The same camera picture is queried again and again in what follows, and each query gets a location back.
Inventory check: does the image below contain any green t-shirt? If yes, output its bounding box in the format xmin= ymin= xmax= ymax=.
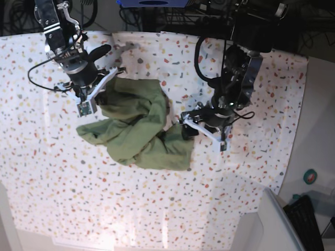
xmin=76 ymin=78 xmax=194 ymax=171

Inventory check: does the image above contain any green tape roll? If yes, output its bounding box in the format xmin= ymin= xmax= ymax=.
xmin=303 ymin=169 xmax=318 ymax=185

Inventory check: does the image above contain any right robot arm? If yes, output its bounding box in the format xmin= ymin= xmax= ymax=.
xmin=27 ymin=1 xmax=111 ymax=105

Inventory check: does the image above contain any blue box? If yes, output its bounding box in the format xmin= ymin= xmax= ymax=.
xmin=116 ymin=0 xmax=196 ymax=8

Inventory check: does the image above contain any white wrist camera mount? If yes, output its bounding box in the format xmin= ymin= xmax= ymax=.
xmin=179 ymin=102 xmax=234 ymax=152
xmin=54 ymin=67 xmax=125 ymax=117

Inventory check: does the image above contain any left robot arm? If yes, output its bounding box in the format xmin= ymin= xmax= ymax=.
xmin=180 ymin=1 xmax=288 ymax=142

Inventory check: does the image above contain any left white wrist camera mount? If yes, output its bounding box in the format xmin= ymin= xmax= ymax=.
xmin=179 ymin=102 xmax=234 ymax=152

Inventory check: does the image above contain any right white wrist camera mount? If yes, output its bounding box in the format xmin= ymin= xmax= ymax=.
xmin=54 ymin=67 xmax=125 ymax=117

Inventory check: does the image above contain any grey plastic bin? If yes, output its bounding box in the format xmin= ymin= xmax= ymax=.
xmin=258 ymin=188 xmax=305 ymax=251

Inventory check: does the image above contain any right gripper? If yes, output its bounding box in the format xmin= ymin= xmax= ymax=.
xmin=54 ymin=49 xmax=110 ymax=106

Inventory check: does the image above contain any black keyboard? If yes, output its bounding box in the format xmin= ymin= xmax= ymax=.
xmin=283 ymin=195 xmax=324 ymax=251

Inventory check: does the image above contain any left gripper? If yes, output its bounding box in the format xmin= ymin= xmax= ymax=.
xmin=182 ymin=98 xmax=234 ymax=141

